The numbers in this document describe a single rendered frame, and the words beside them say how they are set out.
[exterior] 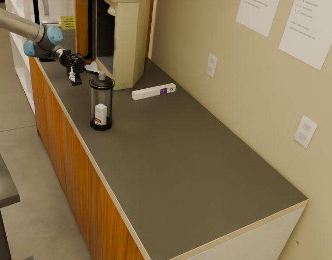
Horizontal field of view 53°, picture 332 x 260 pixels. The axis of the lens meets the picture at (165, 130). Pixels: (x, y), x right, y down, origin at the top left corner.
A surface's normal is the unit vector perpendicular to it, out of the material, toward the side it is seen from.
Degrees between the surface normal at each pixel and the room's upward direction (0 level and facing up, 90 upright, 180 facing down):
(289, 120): 90
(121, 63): 90
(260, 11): 90
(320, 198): 90
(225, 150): 0
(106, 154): 0
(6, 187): 0
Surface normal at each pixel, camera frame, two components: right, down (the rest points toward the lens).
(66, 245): 0.13, -0.81
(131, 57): 0.49, 0.55
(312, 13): -0.86, 0.19
